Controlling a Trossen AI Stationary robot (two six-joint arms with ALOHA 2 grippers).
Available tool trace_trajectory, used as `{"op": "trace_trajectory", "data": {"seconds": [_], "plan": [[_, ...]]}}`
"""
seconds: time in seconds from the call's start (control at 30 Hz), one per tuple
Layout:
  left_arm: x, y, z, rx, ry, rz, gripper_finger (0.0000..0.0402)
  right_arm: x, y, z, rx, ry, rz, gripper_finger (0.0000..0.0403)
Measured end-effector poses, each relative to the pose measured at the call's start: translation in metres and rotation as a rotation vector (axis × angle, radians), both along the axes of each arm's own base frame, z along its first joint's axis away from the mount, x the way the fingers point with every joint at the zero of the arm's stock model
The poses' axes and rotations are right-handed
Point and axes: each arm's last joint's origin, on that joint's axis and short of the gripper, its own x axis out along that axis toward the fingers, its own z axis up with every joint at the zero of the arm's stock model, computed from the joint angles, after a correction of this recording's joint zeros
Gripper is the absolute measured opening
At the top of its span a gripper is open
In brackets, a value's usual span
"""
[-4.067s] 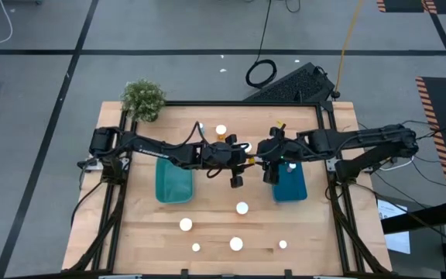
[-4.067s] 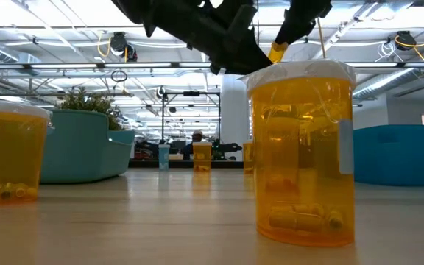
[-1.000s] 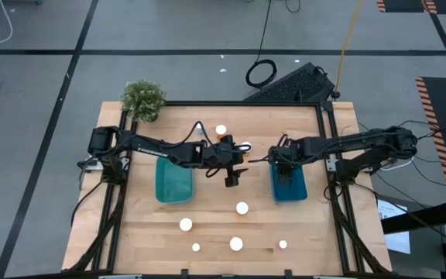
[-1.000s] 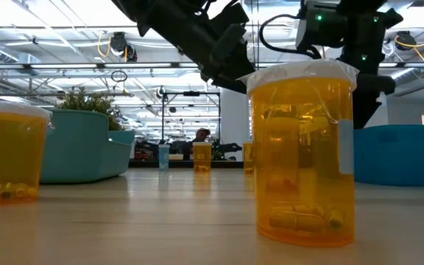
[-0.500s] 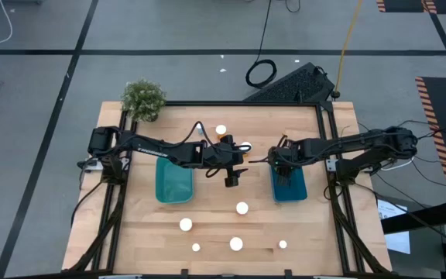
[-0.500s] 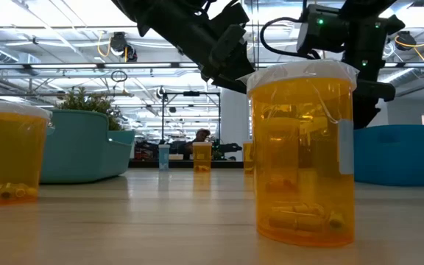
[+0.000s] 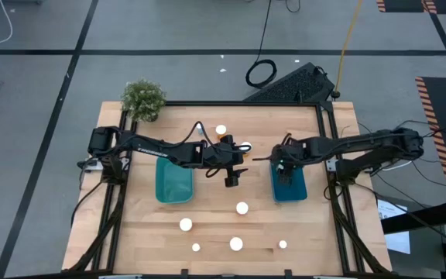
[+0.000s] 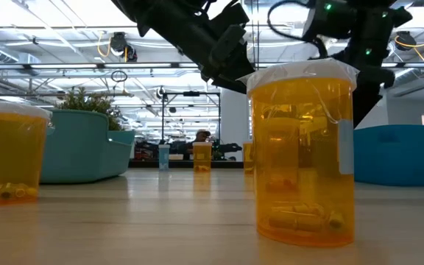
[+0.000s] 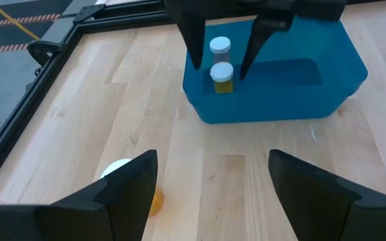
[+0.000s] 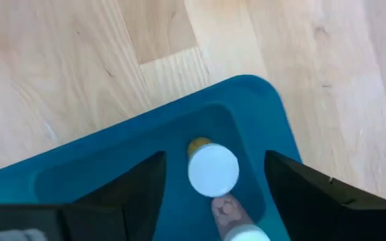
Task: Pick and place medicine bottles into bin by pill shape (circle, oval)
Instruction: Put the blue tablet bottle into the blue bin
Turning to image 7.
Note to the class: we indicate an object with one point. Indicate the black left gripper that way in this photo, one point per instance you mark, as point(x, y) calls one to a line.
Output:
point(223, 155)

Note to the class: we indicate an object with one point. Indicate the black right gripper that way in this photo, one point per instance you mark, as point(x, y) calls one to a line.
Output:
point(292, 153)

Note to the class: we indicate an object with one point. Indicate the large amber bottle white cap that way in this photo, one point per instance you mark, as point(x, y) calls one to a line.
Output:
point(246, 144)
point(221, 129)
point(236, 243)
point(186, 224)
point(242, 208)

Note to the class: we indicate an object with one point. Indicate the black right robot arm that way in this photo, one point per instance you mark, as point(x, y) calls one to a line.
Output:
point(362, 144)

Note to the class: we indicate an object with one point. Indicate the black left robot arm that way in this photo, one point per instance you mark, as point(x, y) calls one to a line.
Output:
point(149, 149)

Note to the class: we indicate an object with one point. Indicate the blue plastic bin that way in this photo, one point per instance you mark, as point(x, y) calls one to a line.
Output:
point(296, 191)

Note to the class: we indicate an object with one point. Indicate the teal plastic bin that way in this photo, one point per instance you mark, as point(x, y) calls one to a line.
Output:
point(172, 186)

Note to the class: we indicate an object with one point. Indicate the black keyboard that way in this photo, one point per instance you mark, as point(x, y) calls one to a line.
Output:
point(292, 85)

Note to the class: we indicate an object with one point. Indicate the potted green plant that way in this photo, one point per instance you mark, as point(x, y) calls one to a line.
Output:
point(143, 98)

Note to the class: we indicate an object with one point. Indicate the white paper sheet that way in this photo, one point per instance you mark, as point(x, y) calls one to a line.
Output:
point(397, 240)

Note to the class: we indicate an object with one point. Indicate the black beam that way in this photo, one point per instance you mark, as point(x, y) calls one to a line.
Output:
point(420, 219)

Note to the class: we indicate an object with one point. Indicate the large black hazard-striped mat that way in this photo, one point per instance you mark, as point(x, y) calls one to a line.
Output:
point(440, 100)

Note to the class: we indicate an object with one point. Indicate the narrow black hazard-striped mat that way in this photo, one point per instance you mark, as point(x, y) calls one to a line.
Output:
point(401, 4)

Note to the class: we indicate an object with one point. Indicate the black aluminium table frame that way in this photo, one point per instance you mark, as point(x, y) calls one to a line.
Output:
point(246, 103)

